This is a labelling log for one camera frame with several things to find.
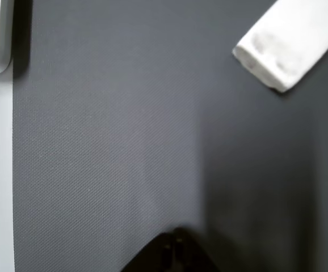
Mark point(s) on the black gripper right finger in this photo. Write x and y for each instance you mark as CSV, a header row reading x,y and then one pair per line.
x,y
189,255

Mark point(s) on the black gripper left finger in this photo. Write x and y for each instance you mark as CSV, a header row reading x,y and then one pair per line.
x,y
155,258

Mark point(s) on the white rectangular block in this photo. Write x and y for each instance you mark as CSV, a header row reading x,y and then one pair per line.
x,y
289,42

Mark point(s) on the grey textured mat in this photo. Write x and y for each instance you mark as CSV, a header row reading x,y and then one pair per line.
x,y
124,141

